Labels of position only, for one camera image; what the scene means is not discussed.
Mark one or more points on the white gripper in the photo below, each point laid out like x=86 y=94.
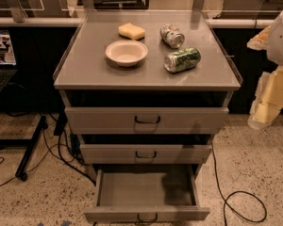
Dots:
x=281 y=42

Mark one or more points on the grey drawer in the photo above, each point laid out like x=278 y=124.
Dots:
x=146 y=120
x=145 y=194
x=144 y=153

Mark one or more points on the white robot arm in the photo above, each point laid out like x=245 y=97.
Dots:
x=275 y=43

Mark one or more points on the grey drawer cabinet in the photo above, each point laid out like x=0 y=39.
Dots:
x=87 y=78

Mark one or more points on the green soda can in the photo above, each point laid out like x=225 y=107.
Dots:
x=182 y=60

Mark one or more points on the silver red soda can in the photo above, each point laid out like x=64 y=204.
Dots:
x=172 y=36

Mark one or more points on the white bowl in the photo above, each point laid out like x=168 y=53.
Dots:
x=126 y=53

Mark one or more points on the yellow sponge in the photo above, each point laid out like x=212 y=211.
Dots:
x=131 y=31

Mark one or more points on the black stand leg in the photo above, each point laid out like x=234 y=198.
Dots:
x=20 y=172

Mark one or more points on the laptop computer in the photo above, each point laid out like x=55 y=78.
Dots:
x=8 y=64

